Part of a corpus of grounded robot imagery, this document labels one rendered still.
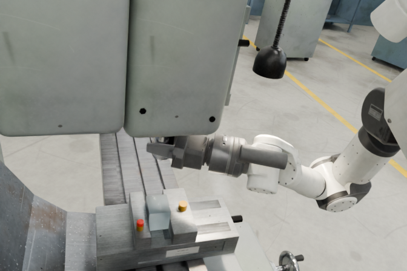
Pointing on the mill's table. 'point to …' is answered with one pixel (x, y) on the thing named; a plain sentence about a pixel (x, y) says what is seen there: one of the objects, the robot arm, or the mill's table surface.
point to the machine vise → (186, 252)
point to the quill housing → (181, 46)
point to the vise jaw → (180, 218)
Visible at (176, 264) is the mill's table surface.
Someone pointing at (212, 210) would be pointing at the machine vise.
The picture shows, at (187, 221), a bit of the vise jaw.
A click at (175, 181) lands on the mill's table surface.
